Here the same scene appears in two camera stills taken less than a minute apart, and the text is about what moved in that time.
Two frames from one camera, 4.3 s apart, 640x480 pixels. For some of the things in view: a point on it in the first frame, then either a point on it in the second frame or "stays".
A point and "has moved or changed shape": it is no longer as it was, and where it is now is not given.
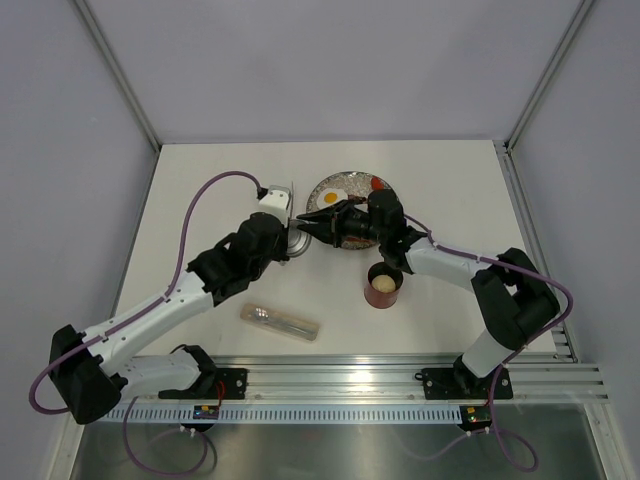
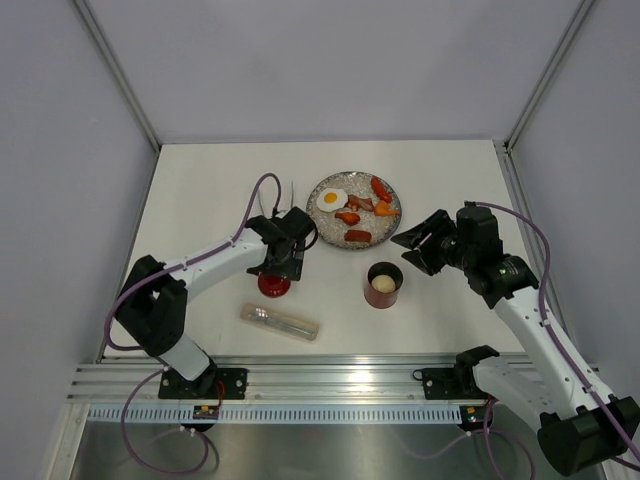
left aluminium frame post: x=115 y=66 stays
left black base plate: x=216 y=383 stays
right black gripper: x=334 y=218 → x=424 y=257
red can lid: x=299 y=241 has moved or changed shape
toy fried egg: x=330 y=197 stays
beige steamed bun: x=383 y=283 stays
